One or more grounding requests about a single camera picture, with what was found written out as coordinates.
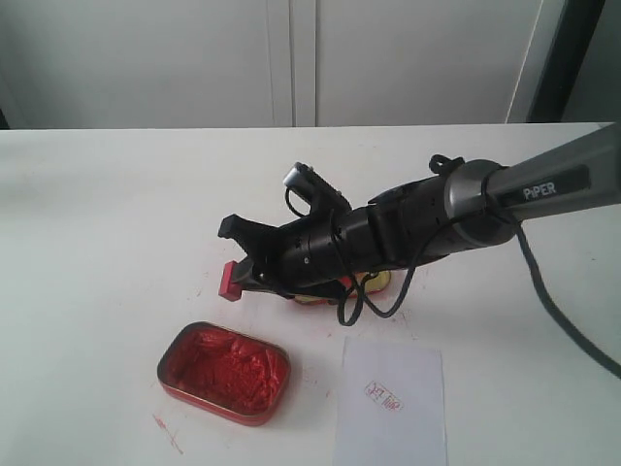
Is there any dark monitor stand post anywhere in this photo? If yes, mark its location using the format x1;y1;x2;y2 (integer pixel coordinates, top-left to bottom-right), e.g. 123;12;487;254
526;0;605;123

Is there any white paper sheet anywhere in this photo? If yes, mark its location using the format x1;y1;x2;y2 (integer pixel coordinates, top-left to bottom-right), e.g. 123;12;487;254
333;337;448;465

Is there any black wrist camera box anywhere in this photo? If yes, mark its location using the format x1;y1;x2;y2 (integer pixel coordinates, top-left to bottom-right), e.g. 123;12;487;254
283;162;352;217

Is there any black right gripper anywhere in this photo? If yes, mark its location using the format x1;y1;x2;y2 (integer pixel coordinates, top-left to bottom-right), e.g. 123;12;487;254
217;208;374;299

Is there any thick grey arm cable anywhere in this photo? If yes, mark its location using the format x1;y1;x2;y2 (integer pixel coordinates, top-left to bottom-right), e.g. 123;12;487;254
513;222;621;380

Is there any gold tin lid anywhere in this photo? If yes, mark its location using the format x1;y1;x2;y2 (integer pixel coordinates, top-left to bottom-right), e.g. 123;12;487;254
294;271;392;306

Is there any red rubber stamp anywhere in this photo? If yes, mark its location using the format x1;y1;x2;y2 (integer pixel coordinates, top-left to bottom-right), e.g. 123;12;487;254
218;257;254;302

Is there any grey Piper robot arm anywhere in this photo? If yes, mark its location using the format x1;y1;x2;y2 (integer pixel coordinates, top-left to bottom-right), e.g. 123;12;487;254
218;124;620;301

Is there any red ink pad tin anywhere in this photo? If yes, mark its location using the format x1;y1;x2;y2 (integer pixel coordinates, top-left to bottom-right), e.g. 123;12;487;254
156;321;292;426

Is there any thin black camera cable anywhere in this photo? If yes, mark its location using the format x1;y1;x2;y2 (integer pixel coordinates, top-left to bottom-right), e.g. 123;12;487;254
284;183;491;327

